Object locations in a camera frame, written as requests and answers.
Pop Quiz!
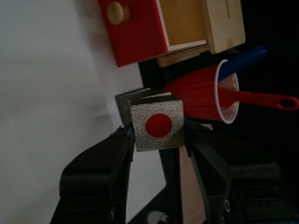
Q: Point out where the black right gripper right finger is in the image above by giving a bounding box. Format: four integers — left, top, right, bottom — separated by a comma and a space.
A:
182, 117, 298, 224

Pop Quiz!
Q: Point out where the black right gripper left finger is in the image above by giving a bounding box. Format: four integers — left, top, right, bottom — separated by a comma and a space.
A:
50, 122, 137, 224

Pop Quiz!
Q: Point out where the white cutting board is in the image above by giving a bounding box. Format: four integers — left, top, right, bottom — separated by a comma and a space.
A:
0, 0, 169, 224

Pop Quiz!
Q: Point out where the red toy utensil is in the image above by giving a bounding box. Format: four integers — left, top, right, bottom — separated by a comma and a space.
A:
218, 87, 299, 112

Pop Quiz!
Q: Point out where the red ribbed cup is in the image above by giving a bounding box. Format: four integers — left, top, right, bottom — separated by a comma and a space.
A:
163, 59, 241, 125

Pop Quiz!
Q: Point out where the blue toy utensil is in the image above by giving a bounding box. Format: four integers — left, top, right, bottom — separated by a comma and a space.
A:
217, 45, 271, 82

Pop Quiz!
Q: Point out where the light wooden box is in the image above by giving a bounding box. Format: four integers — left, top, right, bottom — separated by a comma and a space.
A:
157, 0, 249, 68

